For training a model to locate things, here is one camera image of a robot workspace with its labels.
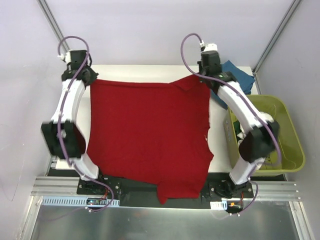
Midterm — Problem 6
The dark green garment in basket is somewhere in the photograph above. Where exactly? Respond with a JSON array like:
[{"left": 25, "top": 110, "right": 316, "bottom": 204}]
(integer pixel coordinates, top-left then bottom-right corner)
[{"left": 233, "top": 120, "right": 242, "bottom": 135}]

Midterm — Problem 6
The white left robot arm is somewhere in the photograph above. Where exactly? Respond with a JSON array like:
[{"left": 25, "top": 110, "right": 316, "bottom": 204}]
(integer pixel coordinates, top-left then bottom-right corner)
[{"left": 40, "top": 50, "right": 106, "bottom": 195}]

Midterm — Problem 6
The aluminium front frame rail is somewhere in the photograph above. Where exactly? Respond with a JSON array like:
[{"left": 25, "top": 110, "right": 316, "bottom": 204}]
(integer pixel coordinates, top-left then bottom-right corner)
[{"left": 30, "top": 176, "right": 303, "bottom": 202}]

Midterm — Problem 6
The right aluminium frame post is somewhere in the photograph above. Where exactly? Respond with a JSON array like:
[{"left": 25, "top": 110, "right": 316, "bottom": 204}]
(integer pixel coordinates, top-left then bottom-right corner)
[{"left": 252, "top": 0, "right": 303, "bottom": 76}]

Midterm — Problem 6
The white cable duct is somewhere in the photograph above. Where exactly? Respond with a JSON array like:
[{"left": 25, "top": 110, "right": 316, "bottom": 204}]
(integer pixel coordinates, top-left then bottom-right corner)
[
  {"left": 42, "top": 196, "right": 120, "bottom": 208},
  {"left": 210, "top": 200, "right": 228, "bottom": 211}
]

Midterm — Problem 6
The right white cable duct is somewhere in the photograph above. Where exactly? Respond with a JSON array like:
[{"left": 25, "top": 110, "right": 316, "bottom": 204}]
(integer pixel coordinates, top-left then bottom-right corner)
[{"left": 210, "top": 200, "right": 228, "bottom": 211}]

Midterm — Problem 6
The red t-shirt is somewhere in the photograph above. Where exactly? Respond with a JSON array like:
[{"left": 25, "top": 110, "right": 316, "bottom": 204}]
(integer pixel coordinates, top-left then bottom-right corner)
[{"left": 87, "top": 75, "right": 213, "bottom": 204}]

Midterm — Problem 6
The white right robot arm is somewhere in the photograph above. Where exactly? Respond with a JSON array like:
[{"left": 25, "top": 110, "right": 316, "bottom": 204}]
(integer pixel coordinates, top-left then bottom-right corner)
[{"left": 198, "top": 41, "right": 282, "bottom": 198}]

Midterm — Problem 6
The left aluminium frame post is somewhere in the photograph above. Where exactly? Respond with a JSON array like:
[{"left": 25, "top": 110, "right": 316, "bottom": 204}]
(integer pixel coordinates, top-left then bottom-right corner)
[{"left": 37, "top": 0, "right": 65, "bottom": 43}]

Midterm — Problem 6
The aluminium frame post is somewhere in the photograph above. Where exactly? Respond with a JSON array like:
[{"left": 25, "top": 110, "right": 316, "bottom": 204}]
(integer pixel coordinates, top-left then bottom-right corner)
[
  {"left": 252, "top": 0, "right": 303, "bottom": 76},
  {"left": 37, "top": 0, "right": 65, "bottom": 43}
]

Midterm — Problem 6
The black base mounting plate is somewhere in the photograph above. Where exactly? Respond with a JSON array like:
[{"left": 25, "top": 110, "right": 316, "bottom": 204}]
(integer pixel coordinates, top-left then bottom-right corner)
[{"left": 76, "top": 173, "right": 255, "bottom": 212}]

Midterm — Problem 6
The green plastic basket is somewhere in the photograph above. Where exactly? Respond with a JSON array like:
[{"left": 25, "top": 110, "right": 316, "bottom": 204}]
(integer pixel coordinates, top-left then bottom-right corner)
[{"left": 223, "top": 95, "right": 306, "bottom": 177}]

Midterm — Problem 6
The left white cable duct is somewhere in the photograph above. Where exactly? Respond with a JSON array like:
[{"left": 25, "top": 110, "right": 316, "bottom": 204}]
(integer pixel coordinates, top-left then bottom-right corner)
[{"left": 42, "top": 196, "right": 120, "bottom": 208}]

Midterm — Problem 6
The folded blue t-shirt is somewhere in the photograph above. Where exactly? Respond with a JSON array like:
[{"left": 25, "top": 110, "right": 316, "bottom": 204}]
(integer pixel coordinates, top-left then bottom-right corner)
[{"left": 210, "top": 60, "right": 255, "bottom": 110}]

